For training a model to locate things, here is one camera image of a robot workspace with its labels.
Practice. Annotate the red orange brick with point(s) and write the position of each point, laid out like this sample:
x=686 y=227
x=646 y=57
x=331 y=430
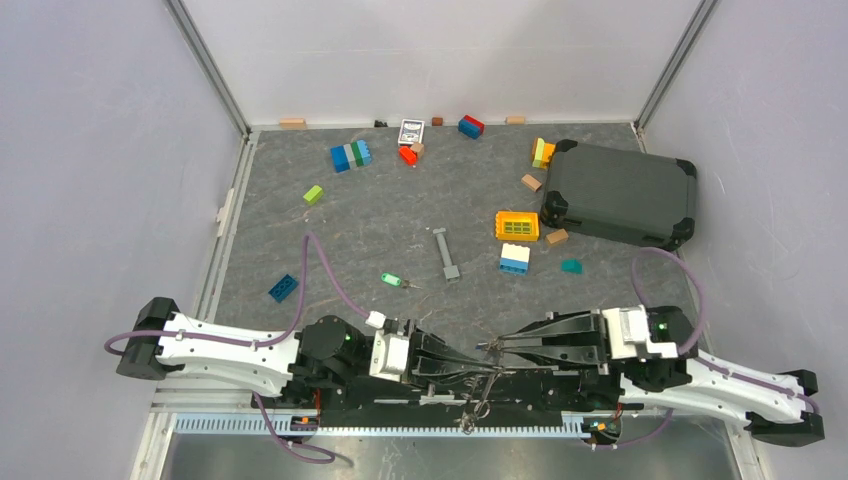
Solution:
x=408 y=156

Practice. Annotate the lime green block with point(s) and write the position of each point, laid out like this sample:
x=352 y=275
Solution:
x=313 y=195

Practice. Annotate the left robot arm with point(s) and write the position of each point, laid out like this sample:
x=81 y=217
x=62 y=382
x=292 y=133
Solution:
x=327 y=354

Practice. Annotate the dark blue flat brick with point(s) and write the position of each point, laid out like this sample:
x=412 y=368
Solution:
x=283 y=288

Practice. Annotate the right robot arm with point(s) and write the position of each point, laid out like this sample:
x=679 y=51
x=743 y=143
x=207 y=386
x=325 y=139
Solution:
x=775 y=408

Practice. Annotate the tan wooden block at wall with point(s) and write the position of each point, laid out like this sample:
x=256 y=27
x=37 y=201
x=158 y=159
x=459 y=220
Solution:
x=292 y=123

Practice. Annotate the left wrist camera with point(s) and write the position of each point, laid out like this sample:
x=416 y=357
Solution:
x=390 y=349

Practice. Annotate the perforated metal ring plate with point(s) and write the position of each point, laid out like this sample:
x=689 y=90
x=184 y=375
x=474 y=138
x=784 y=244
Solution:
x=477 y=405

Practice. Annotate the dark grey hard case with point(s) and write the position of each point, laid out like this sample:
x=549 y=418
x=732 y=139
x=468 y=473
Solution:
x=625 y=196

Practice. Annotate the red and blue brick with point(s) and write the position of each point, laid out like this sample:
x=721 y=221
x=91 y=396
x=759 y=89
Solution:
x=470 y=127

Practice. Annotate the blue grey green brick stack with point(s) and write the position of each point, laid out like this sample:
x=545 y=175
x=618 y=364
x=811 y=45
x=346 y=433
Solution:
x=350 y=156

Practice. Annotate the green key tag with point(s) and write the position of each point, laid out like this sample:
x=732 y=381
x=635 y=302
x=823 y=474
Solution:
x=397 y=281

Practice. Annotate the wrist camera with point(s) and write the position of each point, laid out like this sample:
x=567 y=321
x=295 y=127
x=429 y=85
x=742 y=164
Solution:
x=628 y=336
x=390 y=349

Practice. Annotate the white and blue brick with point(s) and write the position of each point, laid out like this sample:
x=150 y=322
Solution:
x=514 y=259

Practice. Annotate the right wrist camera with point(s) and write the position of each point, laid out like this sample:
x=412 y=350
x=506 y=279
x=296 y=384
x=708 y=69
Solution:
x=628 y=336

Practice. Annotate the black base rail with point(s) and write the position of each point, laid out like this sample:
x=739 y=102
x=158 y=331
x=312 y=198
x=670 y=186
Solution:
x=528 y=398

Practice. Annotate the orange green brown brick stack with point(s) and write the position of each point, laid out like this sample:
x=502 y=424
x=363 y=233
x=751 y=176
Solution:
x=542 y=153

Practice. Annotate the teal small block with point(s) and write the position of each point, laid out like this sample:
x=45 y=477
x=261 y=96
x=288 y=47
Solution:
x=572 y=266

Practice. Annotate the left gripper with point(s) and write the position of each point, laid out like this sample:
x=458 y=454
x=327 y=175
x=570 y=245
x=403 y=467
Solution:
x=434 y=361

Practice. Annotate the yellow window brick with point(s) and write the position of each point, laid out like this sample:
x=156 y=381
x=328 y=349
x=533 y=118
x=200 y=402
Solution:
x=512 y=226

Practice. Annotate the playing card box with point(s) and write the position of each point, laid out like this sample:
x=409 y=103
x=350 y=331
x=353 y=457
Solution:
x=411 y=131

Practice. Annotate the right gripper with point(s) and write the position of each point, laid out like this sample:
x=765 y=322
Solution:
x=592 y=344

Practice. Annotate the tan wooden block near case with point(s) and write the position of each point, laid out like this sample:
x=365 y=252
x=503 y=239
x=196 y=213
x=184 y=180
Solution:
x=531 y=182

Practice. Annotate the grey toy axle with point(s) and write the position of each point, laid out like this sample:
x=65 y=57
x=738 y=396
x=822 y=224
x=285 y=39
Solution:
x=450 y=269

